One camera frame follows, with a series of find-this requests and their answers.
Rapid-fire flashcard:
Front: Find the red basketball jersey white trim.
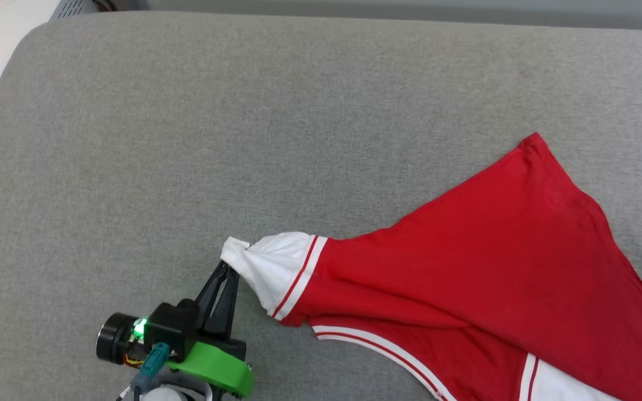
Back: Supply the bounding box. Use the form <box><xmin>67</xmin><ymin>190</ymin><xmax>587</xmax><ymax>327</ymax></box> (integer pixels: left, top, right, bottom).
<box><xmin>220</xmin><ymin>132</ymin><xmax>642</xmax><ymax>401</ymax></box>

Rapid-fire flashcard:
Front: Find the white appliance box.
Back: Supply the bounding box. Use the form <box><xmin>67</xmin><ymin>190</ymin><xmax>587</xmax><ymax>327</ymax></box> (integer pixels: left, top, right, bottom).
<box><xmin>0</xmin><ymin>0</ymin><xmax>94</xmax><ymax>133</ymax></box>

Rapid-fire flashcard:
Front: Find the left gripper black cylindrical motor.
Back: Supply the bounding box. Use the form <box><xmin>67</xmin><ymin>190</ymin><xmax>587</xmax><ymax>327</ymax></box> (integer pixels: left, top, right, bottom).
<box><xmin>95</xmin><ymin>312</ymin><xmax>149</xmax><ymax>366</ymax></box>

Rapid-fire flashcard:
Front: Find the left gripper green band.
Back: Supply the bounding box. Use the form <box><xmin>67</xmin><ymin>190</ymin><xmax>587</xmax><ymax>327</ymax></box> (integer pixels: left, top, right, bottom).
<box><xmin>167</xmin><ymin>260</ymin><xmax>256</xmax><ymax>399</ymax></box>

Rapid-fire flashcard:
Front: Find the left camera teal cable plug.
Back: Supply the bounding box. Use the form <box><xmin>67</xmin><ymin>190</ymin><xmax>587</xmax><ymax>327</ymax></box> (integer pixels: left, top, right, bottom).
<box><xmin>130</xmin><ymin>342</ymin><xmax>171</xmax><ymax>401</ymax></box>

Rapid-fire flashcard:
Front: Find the grey fabric sofa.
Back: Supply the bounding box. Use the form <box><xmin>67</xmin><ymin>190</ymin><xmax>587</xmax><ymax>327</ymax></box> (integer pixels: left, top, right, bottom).
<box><xmin>0</xmin><ymin>11</ymin><xmax>642</xmax><ymax>401</ymax></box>

